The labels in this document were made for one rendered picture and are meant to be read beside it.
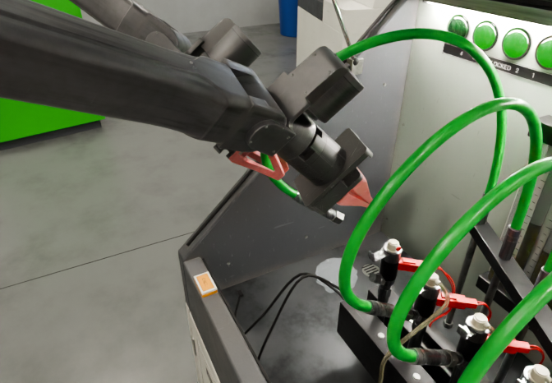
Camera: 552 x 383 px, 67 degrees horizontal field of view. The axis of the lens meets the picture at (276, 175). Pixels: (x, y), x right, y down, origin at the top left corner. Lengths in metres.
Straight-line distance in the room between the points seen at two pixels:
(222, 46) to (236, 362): 0.49
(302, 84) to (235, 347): 0.47
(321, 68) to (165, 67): 0.17
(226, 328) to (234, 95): 0.50
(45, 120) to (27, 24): 3.56
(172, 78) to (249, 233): 0.64
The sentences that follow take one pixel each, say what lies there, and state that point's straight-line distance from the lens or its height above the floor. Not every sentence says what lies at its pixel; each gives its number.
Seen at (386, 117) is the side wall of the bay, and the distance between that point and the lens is 0.99.
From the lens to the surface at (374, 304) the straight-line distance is 0.57.
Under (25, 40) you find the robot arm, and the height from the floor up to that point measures 1.49.
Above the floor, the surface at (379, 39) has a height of 1.42.
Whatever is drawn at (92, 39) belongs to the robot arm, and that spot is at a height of 1.49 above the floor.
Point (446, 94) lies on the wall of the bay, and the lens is 0.91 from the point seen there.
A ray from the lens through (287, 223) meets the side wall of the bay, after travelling 0.97.
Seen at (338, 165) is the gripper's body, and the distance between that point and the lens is 0.50.
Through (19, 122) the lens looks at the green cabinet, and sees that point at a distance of 3.83.
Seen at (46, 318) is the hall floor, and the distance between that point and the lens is 2.28.
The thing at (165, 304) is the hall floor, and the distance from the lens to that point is 2.14.
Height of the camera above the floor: 1.55
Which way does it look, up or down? 31 degrees down
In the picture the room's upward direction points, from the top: straight up
